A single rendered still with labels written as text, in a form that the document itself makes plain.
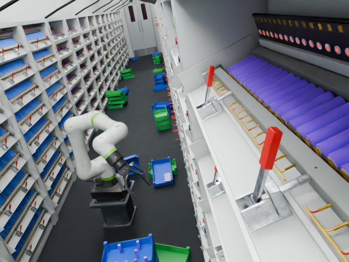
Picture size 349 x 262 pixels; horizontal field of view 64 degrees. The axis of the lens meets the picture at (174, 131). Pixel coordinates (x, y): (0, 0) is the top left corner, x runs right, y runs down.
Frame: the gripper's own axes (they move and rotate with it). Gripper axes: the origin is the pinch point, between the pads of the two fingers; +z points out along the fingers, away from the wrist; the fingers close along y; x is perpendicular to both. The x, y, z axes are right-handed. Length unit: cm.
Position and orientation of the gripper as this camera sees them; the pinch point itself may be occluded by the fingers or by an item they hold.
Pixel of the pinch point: (140, 187)
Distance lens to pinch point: 168.1
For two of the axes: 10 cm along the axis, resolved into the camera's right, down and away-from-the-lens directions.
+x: 2.6, -3.1, -9.2
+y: -7.0, 6.0, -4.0
